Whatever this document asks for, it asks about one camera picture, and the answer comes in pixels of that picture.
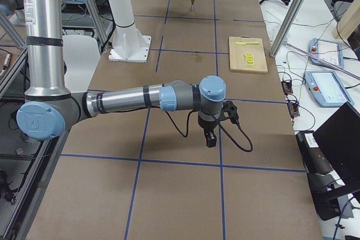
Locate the far teach pendant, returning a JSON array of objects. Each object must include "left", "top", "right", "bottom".
[{"left": 309, "top": 38, "right": 344, "bottom": 69}]

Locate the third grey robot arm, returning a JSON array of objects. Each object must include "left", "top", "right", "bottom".
[{"left": 1, "top": 0, "right": 25, "bottom": 26}]

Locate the white plastic chair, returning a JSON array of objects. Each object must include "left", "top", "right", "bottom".
[{"left": 63, "top": 35, "right": 101, "bottom": 93}]

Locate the near teach pendant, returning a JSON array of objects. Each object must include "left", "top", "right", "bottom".
[{"left": 304, "top": 71, "right": 354, "bottom": 108}]

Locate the aluminium frame post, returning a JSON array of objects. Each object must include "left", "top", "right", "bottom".
[{"left": 269, "top": 0, "right": 304, "bottom": 58}]

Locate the teach pendant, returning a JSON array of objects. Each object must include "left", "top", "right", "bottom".
[
  {"left": 304, "top": 71, "right": 354, "bottom": 108},
  {"left": 309, "top": 38, "right": 344, "bottom": 69}
]

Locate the steel measuring jigger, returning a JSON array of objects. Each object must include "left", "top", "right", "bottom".
[{"left": 190, "top": 0, "right": 195, "bottom": 12}]

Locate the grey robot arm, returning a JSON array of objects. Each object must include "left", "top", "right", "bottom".
[{"left": 16, "top": 0, "right": 226, "bottom": 147}]

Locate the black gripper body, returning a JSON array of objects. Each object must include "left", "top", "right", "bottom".
[{"left": 198, "top": 117, "right": 217, "bottom": 134}]

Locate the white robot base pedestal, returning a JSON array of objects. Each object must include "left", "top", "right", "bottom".
[{"left": 108, "top": 0, "right": 151, "bottom": 62}]

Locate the black desktop box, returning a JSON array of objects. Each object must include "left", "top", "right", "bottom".
[{"left": 296, "top": 130, "right": 332, "bottom": 175}]

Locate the yellow plastic knife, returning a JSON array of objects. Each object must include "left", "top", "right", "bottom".
[{"left": 235, "top": 41, "right": 260, "bottom": 46}]

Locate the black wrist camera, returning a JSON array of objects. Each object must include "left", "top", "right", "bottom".
[{"left": 219, "top": 101, "right": 239, "bottom": 124}]

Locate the bamboo cutting board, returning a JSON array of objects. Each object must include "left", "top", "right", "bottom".
[{"left": 228, "top": 37, "right": 268, "bottom": 73}]

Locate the black computer monitor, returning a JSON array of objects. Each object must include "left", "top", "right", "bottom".
[{"left": 313, "top": 102, "right": 359, "bottom": 184}]

